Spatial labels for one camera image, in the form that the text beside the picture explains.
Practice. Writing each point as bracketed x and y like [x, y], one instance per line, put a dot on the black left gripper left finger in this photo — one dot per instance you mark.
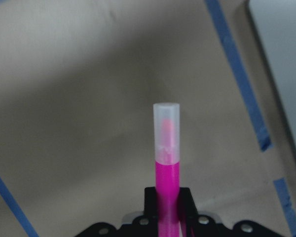
[150, 204]

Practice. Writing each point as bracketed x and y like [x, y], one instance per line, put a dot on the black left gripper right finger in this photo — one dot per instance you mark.
[186, 205]

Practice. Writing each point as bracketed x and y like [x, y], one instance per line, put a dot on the pink marker pen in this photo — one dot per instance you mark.
[166, 120]

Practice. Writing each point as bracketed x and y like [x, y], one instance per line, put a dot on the silver laptop notebook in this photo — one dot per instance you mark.
[275, 24]

